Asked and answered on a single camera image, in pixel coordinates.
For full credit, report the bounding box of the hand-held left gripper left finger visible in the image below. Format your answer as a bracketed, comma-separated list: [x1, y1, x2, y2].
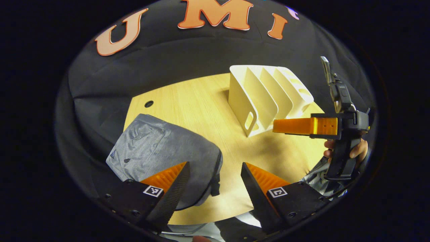
[100, 161, 191, 233]

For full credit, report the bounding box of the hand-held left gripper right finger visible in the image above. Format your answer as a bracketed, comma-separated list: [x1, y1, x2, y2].
[240, 162, 332, 235]

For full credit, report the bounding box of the grey schoolbag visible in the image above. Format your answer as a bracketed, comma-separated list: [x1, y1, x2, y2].
[106, 114, 223, 211]

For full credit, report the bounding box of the white bookshelf file rack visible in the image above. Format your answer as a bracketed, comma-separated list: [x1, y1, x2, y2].
[228, 65, 315, 138]

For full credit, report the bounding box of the person's dark and white top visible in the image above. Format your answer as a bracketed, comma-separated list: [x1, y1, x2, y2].
[161, 211, 269, 242]

